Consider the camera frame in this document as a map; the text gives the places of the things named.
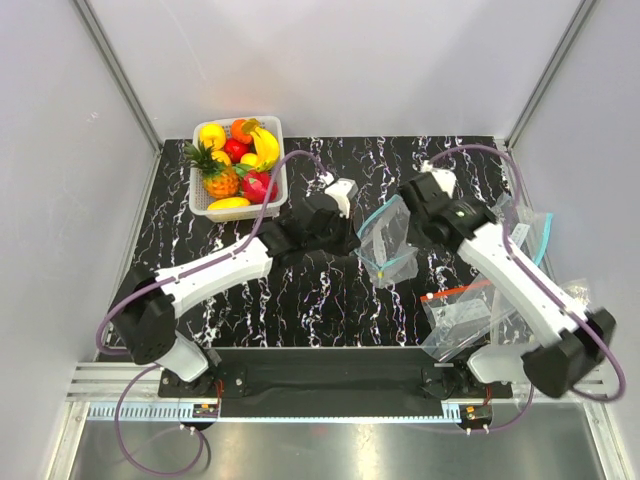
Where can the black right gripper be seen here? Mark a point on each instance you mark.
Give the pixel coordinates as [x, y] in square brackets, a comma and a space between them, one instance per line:
[413, 236]

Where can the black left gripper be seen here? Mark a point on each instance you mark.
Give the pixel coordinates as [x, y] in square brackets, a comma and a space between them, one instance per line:
[349, 242]

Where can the teal zipper clear bag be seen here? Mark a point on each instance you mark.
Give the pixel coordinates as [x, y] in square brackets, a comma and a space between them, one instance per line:
[384, 250]

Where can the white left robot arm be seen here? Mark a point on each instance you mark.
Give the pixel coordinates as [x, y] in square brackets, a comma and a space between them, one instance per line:
[148, 304]

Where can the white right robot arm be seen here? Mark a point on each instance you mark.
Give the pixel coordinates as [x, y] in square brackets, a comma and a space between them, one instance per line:
[571, 340]

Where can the red zipper clear bag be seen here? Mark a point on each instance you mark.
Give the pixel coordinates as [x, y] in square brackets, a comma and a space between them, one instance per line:
[474, 314]

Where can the bag of round silver items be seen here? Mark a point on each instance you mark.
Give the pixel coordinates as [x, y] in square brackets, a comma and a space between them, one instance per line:
[581, 303]

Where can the black marble pattern mat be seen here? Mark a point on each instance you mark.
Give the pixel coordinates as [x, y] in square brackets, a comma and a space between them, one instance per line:
[323, 301]

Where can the toy dragon fruit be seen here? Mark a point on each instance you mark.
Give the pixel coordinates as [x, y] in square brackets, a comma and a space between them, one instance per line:
[253, 184]

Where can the yellow toy banana bunch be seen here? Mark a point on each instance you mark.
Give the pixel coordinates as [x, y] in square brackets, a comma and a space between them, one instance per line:
[267, 148]

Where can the yellow toy mango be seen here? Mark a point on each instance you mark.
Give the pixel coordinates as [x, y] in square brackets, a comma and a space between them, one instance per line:
[229, 203]

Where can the yellow toy lemon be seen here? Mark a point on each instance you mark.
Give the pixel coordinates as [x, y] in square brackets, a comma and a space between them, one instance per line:
[250, 159]

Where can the toy pineapple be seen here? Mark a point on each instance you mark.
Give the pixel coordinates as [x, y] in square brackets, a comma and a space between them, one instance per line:
[219, 178]

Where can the red toy apple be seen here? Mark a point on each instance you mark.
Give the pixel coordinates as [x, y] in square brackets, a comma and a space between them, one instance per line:
[236, 150]

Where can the white plastic fruit basket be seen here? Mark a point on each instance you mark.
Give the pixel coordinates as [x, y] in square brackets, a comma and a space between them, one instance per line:
[277, 191]

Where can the orange toy tangerine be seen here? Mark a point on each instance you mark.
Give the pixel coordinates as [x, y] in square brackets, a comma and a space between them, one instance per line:
[243, 130]

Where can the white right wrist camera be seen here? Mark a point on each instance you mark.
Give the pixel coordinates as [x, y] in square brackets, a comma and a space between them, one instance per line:
[442, 177]

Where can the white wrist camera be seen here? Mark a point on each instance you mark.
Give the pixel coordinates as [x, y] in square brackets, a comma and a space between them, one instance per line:
[442, 177]
[342, 190]

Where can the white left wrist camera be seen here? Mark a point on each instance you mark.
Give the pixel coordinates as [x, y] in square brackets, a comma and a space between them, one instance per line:
[342, 190]

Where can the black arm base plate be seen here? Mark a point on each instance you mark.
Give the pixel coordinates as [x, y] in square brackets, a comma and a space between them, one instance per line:
[331, 383]

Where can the right aluminium frame post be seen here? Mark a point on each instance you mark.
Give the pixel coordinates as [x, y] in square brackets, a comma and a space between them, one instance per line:
[576, 24]

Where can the aluminium frame post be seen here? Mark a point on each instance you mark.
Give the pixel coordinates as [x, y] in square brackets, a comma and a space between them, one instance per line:
[576, 24]
[99, 37]

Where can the aluminium front rail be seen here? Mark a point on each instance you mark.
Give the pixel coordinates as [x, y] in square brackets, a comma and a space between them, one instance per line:
[106, 381]

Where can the white slotted cable duct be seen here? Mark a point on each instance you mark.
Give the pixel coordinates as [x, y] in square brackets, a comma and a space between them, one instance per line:
[195, 413]

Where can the left aluminium frame post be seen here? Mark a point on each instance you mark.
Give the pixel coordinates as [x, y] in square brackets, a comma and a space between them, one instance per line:
[99, 37]

